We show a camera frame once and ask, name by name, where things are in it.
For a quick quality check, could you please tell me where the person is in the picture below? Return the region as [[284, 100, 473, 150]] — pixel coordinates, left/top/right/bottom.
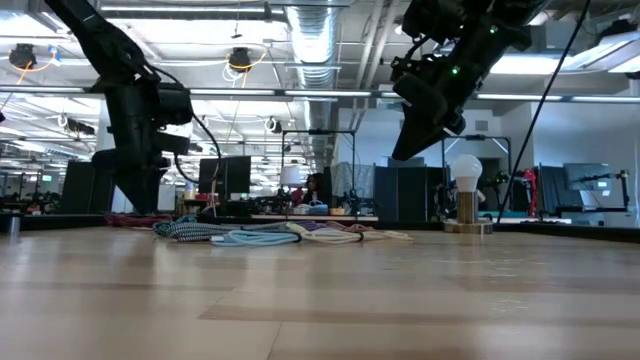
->
[[299, 172, 332, 207]]

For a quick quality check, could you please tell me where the white lamp shade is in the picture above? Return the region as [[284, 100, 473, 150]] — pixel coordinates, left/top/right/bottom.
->
[[278, 165, 304, 189]]

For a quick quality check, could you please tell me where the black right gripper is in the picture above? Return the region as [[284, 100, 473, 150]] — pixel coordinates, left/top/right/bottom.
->
[[389, 21, 532, 163]]

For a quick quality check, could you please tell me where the black ceiling camera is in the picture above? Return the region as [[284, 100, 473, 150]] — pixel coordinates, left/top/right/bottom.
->
[[8, 43, 37, 70], [228, 47, 253, 74]]

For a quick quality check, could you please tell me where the dark partition panel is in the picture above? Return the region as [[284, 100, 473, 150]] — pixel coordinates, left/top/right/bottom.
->
[[373, 164, 449, 222]]

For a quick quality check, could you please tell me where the black computer monitor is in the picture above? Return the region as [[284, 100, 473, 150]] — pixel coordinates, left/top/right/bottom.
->
[[198, 155, 252, 201]]

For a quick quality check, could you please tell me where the silver ceiling duct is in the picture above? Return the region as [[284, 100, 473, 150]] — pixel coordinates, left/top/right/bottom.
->
[[284, 0, 346, 166]]

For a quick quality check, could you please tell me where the long black power cable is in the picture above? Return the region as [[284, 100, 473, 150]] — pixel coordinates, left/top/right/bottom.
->
[[496, 0, 592, 225]]

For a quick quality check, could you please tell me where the brown USB cable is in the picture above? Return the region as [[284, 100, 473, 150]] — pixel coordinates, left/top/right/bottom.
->
[[329, 222, 376, 234]]

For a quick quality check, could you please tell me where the black rig frame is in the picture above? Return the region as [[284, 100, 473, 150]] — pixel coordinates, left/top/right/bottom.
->
[[441, 134, 512, 221], [280, 128, 357, 216]]

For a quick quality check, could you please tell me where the light blue USB cable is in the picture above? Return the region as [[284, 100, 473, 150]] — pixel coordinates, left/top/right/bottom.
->
[[209, 229, 304, 248]]

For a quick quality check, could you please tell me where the white bulb table lamp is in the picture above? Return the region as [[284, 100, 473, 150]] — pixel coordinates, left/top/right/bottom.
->
[[443, 153, 495, 235]]

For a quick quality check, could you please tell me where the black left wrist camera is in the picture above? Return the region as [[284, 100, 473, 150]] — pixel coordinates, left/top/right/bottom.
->
[[157, 82, 194, 127]]

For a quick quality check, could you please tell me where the white USB cable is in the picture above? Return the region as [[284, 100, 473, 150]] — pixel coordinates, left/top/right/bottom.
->
[[287, 222, 414, 245]]

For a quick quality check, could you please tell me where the black partition panel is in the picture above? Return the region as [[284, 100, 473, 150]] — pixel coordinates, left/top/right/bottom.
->
[[60, 159, 116, 215]]

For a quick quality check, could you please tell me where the grey monitor on arm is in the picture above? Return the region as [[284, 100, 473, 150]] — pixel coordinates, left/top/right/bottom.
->
[[563, 162, 612, 192]]

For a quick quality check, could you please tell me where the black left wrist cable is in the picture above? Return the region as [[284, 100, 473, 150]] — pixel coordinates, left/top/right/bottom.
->
[[174, 113, 222, 185]]

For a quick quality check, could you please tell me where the purple USB cable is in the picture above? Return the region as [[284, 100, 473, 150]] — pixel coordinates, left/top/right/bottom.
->
[[299, 221, 341, 232]]

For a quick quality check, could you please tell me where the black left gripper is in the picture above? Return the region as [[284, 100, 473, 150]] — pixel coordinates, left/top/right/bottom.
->
[[91, 81, 192, 216]]

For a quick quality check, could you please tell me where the teal USB cable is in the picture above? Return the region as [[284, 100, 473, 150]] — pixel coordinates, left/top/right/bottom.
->
[[152, 217, 199, 237]]

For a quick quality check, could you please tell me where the grey braided USB cable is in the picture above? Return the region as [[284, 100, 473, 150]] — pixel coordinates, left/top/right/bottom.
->
[[167, 222, 289, 244]]

